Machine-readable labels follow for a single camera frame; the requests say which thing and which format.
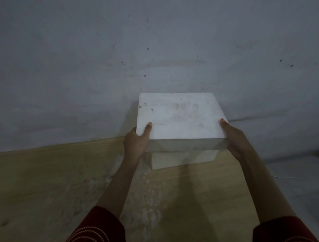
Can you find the red embroidered left sleeve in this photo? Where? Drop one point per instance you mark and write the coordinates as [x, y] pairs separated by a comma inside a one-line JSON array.
[[96, 226]]

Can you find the person's left forearm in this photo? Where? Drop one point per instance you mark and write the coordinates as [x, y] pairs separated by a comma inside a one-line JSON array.
[[119, 184]]

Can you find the person's right hand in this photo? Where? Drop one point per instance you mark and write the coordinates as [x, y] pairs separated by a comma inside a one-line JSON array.
[[235, 140]]

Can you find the person's right forearm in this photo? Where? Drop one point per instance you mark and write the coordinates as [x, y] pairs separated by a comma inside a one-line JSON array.
[[264, 187]]

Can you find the person's right thumb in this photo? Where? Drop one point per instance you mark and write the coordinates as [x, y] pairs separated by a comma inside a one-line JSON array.
[[224, 126]]

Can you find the red right sleeve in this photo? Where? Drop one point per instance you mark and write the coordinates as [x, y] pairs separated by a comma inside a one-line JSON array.
[[282, 230]]

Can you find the person's left thumb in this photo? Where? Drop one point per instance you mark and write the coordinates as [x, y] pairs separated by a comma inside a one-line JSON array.
[[146, 129]]

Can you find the person's left hand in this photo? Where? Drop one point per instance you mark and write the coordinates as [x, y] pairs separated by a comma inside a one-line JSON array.
[[133, 144]]

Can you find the white foam block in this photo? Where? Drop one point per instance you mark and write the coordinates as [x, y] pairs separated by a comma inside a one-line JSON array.
[[180, 119], [183, 158]]

